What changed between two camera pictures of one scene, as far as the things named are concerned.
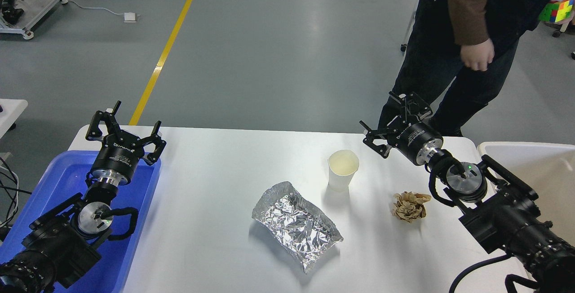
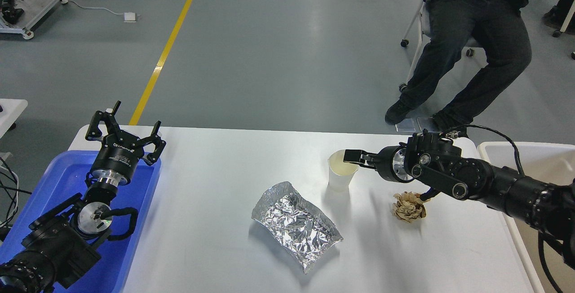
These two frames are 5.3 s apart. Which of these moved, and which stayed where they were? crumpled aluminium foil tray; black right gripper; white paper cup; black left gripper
Moved: black right gripper
Stayed: crumpled aluminium foil tray; white paper cup; black left gripper
